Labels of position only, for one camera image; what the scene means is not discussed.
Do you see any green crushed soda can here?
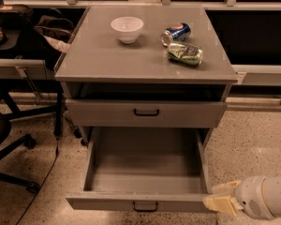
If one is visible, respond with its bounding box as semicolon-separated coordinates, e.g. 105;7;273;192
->
167;41;203;66

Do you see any black floor cable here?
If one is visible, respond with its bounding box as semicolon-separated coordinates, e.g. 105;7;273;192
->
14;136;60;225

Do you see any grey side desk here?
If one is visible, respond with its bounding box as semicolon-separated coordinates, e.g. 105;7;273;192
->
0;59;63;137

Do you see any blue soda can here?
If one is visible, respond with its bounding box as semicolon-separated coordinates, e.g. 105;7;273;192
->
161;22;191;47

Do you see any grey drawer cabinet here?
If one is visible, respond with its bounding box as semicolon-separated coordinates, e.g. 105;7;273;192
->
55;5;236;143

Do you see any dark bag on desk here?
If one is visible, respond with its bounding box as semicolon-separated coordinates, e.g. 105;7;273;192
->
34;15;75;70

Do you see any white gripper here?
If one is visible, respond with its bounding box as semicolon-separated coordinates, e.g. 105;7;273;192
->
203;176;274;220

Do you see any black office chair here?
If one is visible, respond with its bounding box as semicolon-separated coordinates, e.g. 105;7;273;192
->
0;113;40;194

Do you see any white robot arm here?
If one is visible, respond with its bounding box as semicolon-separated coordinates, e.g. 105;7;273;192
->
203;176;281;220

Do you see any grey drawer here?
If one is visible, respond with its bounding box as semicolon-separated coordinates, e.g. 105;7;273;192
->
66;99;227;128
66;127;211;213

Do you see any white ceramic bowl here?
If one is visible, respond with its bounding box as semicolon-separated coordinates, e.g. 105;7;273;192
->
111;16;143;44

